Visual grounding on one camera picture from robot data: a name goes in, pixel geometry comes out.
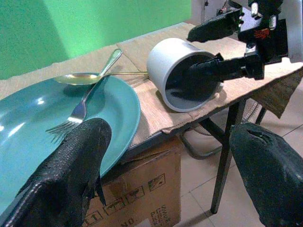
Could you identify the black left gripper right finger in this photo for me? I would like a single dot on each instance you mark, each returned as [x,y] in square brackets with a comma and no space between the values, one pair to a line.
[270,175]

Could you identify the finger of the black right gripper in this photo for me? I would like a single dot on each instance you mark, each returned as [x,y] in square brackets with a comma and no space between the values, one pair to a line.
[213,29]
[225,67]

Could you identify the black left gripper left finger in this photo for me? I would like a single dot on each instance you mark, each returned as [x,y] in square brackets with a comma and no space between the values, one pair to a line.
[68,165]

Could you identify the white cylindrical cup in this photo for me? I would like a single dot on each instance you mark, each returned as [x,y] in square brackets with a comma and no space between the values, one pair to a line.
[163,62]

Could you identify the teal round plate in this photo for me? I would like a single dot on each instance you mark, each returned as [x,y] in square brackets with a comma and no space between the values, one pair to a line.
[28,134]

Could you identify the silver metal fork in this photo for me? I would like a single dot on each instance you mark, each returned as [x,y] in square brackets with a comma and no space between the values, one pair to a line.
[81,110]

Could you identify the brown cardboard box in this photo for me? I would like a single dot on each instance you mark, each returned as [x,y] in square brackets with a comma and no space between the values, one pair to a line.
[142,172]

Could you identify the beige burlap table cloth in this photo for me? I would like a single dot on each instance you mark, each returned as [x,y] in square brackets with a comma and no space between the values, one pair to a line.
[151,113]

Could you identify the gold metal spoon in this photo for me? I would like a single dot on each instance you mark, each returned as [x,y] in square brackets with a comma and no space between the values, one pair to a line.
[75,79]

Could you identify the green backdrop screen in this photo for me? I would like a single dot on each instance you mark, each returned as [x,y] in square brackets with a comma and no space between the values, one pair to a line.
[71,26]

